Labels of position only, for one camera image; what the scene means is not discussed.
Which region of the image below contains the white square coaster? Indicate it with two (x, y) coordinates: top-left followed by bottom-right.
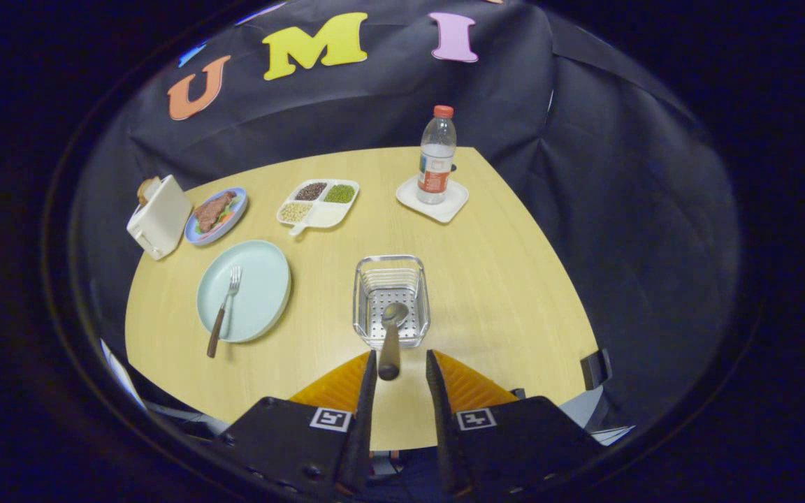
(396, 175), (470, 224)

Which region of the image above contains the white toaster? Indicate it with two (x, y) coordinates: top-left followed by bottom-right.
(126, 175), (194, 261)

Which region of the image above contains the white divided bean dish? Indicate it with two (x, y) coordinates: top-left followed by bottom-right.
(276, 179), (361, 237)

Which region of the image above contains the metal wire basket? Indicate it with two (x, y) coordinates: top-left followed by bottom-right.
(353, 255), (431, 350)

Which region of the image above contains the red-capped water bottle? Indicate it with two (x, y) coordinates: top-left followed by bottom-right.
(416, 105), (458, 205)

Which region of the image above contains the blue plate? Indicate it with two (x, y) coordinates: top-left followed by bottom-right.
(184, 187), (249, 247)

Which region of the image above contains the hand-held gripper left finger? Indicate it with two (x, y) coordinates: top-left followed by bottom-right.
(217, 349), (379, 500)

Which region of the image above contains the wooden-handled metal spoon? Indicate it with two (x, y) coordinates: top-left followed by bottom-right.
(377, 302), (410, 381)

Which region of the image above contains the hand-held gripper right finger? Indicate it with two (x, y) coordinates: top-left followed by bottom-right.
(425, 349), (606, 498)

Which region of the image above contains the wooden-handled metal fork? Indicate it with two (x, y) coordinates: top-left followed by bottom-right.
(207, 265), (242, 359)

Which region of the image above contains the brown steak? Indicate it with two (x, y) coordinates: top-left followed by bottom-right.
(194, 191), (237, 233)

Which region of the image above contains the black backdrop cloth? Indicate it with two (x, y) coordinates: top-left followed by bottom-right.
(71, 0), (742, 434)

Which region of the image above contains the black table clamp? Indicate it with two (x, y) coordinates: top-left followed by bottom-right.
(579, 348), (613, 391)

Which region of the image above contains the pale green plate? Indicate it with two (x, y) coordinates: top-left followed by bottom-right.
(196, 240), (292, 344)

